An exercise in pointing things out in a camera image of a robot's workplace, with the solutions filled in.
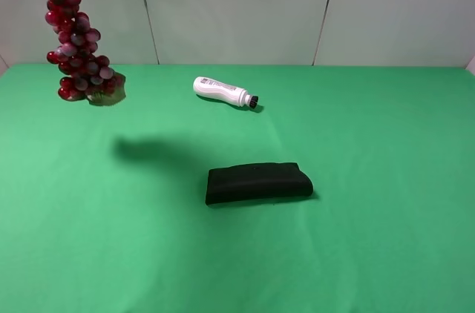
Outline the green table cloth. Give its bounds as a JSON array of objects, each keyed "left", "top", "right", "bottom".
[{"left": 1, "top": 65, "right": 474, "bottom": 312}]

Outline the white bottle with black cap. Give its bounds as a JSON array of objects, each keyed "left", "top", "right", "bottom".
[{"left": 193, "top": 76, "right": 259, "bottom": 109}]

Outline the red grape bunch with leaves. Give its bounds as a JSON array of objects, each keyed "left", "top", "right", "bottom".
[{"left": 45, "top": 0, "right": 126, "bottom": 107}]

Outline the black folded cloth pouch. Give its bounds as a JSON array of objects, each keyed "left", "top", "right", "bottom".
[{"left": 205, "top": 162, "right": 314, "bottom": 205}]

